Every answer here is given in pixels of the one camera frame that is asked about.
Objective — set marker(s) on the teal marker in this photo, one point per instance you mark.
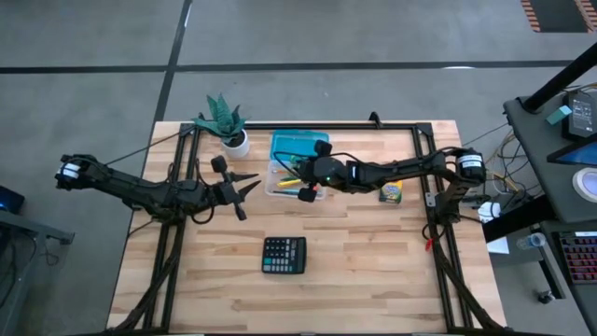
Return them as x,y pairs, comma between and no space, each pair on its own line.
285,191

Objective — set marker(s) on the clear plastic storage box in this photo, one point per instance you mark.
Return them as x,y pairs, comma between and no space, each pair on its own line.
280,193

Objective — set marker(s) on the green yellow crayon box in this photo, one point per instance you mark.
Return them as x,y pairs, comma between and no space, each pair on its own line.
391,191

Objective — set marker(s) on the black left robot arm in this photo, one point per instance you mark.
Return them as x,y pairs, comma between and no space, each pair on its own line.
140,191

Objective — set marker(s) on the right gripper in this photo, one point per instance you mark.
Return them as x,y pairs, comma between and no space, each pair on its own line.
326,172

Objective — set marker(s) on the yellow marker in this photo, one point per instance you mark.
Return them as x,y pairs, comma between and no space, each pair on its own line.
289,183

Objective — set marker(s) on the black desk calculator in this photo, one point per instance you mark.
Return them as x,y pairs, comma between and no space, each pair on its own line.
284,255

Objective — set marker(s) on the green marker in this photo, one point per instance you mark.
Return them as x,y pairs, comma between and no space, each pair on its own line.
289,178

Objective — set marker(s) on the white tape roll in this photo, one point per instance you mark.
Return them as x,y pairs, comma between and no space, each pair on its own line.
588,184

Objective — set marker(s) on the white plant pot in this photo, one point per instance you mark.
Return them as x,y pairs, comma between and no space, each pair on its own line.
237,148

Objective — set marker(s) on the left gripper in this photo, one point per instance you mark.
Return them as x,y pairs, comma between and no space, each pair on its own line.
224,191

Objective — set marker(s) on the teal block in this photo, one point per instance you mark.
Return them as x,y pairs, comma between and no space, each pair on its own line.
559,115

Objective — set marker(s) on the white paper sheet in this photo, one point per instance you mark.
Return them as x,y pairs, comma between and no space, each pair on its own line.
498,246

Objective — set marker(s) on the grey side desk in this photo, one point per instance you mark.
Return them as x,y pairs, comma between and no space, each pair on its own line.
536,158

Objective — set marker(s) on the blue plastic box lid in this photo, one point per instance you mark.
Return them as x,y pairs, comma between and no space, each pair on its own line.
294,142

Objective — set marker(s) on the black aluminium table frame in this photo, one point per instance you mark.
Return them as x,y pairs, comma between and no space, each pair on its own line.
422,163

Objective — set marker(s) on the grey metal desk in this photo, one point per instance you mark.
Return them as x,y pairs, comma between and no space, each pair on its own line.
23,261

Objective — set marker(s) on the clear water bottle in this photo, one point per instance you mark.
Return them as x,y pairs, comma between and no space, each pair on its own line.
531,241

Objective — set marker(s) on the black power adapter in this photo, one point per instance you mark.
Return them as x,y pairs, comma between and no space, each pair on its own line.
579,114

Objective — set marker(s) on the dark tablet screen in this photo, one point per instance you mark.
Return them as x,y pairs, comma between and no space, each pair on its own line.
576,155

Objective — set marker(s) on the red backlit keyboard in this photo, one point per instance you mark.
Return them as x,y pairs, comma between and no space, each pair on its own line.
580,257

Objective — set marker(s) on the green snake plant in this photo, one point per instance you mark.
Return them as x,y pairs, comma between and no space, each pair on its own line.
224,119

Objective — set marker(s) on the black slanted pole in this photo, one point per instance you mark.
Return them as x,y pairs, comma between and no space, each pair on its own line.
559,79

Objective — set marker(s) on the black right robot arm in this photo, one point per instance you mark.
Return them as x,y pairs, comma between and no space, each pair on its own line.
396,169

